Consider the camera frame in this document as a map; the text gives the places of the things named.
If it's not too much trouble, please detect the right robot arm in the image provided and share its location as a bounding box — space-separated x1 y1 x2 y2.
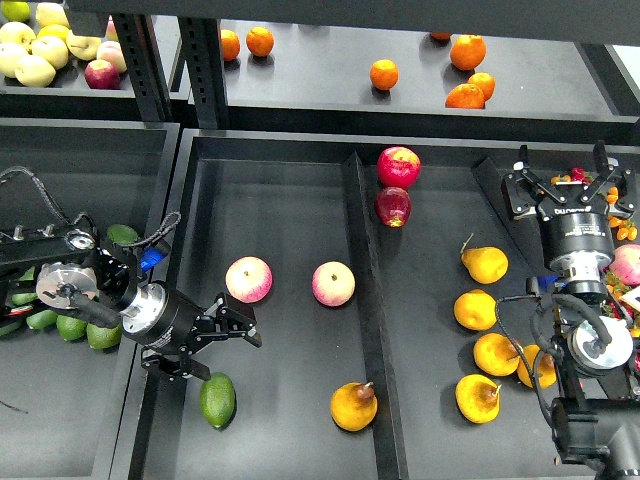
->
501 142 639 479

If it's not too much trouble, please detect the red apple on shelf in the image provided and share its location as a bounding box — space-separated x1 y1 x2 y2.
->
84 59 121 90

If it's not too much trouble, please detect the yellow tomato cluster left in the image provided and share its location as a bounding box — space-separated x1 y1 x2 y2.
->
550 174 572 185

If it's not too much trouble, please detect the orange top right shelf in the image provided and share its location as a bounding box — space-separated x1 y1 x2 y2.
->
450 34 487 71

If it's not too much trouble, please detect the dark green avocado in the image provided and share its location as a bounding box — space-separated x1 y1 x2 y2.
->
106 224 139 248

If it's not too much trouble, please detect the pale yellow apple front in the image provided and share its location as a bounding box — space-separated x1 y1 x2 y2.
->
14 55 56 87

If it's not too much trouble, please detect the dark red apple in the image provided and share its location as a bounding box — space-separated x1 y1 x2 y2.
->
374 187 412 228

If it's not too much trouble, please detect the pink apple left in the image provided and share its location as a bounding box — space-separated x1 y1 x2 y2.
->
225 256 273 303

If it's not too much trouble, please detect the orange beside post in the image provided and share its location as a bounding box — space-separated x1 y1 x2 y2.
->
220 29 241 62

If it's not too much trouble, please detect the red cherry tomato cluster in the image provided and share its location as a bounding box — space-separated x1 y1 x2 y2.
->
570 167 594 184

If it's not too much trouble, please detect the black centre divider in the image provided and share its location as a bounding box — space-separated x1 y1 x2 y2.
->
342 153 408 479

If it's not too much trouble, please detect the orange cherry tomato cluster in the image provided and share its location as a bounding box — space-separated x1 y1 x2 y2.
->
606 186 639 242

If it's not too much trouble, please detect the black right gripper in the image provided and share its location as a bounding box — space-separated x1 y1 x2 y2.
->
501 141 638 295

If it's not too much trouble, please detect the bright red apple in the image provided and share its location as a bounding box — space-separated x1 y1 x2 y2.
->
377 146 421 189

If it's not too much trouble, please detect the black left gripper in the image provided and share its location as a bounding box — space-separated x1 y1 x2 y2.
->
120 282 262 381

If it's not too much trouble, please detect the orange behind front right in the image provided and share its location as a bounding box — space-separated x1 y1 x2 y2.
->
468 72 496 101

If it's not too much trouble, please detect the pink apple far right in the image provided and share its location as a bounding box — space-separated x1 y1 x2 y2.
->
609 244 640 286

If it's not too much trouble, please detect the orange left shelf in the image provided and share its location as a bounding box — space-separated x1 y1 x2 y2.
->
245 26 275 57

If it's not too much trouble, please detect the pink apple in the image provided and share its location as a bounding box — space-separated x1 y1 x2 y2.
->
312 261 355 307
609 244 640 286
225 256 273 303

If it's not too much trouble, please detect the black shelf post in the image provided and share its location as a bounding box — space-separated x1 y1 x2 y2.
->
178 17 230 130

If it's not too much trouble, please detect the orange front right shelf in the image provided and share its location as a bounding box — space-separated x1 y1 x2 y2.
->
445 83 485 109

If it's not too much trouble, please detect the orange shelf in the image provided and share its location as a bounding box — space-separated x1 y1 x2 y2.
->
245 26 275 57
369 59 399 91
450 34 487 71
445 83 485 109

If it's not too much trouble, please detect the yellow pear upper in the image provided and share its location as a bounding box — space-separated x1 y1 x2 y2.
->
460 233 509 285

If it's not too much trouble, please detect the yellow pear with brown top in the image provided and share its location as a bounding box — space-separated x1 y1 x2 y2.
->
330 382 378 432

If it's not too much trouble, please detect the yellow pear right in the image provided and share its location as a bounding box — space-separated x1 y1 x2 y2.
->
516 344 557 389

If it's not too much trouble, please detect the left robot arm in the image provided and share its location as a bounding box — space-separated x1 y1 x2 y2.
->
1 166 262 381

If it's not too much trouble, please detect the orange centre shelf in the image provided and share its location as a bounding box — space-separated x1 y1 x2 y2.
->
369 59 399 91

